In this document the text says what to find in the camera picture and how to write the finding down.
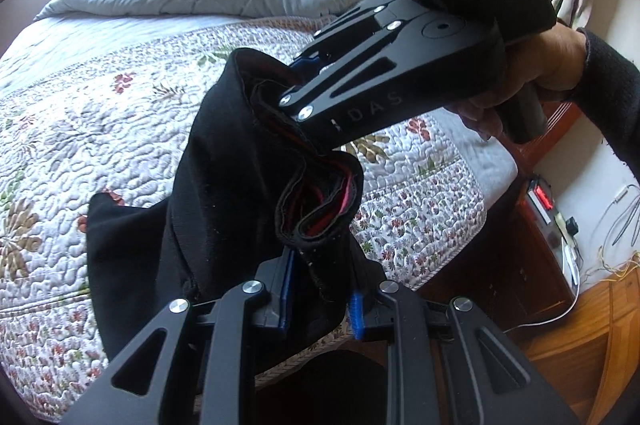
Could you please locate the wooden bed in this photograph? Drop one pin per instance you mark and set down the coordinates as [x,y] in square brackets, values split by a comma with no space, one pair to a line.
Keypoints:
[562,117]

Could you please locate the device with red display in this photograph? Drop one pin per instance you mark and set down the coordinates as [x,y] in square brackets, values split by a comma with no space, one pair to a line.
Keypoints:
[542,200]

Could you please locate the wooden nightstand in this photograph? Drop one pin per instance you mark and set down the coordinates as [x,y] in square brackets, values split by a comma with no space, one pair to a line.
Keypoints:
[500,255]

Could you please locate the person's right forearm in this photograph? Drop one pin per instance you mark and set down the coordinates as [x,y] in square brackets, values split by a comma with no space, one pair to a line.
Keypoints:
[610,95]

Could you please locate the floral quilted bedspread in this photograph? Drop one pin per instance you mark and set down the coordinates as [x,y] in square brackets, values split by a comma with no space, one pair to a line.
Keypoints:
[100,130]

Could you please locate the person's right hand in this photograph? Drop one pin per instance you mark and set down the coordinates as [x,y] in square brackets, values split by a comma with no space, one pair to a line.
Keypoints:
[545,60]

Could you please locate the black pants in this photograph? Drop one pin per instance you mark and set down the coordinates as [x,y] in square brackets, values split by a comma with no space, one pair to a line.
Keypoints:
[225,155]

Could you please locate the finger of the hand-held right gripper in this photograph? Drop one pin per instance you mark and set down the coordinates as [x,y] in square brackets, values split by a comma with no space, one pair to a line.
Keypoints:
[370,100]
[350,25]

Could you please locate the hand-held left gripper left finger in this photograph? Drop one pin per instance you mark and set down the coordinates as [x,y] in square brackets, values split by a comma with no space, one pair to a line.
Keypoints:
[287,290]

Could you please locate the black plug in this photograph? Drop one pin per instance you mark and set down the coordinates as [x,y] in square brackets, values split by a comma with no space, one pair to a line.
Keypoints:
[570,225]

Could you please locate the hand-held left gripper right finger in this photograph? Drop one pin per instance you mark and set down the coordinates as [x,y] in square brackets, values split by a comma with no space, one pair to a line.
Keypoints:
[356,312]

